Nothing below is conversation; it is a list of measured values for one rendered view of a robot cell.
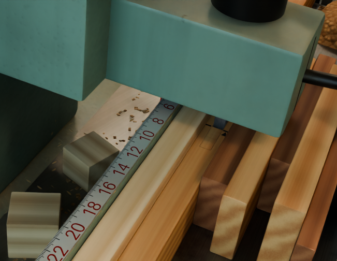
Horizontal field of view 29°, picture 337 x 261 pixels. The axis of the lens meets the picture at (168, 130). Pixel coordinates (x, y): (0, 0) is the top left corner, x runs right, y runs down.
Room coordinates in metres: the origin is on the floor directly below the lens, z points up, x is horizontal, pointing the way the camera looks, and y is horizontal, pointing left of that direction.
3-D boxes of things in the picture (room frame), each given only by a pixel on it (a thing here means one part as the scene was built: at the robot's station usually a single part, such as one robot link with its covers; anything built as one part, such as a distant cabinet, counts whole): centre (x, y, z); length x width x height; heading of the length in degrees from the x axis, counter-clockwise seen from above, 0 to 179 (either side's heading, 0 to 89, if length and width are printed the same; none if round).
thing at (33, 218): (0.37, 0.10, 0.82); 0.04 x 0.04 x 0.04; 10
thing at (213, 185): (0.41, -0.06, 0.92); 0.19 x 0.02 x 0.05; 163
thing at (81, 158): (0.47, 0.07, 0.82); 0.04 x 0.04 x 0.03; 52
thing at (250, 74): (0.41, -0.02, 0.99); 0.14 x 0.07 x 0.09; 73
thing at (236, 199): (0.40, -0.08, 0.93); 0.20 x 0.02 x 0.06; 163
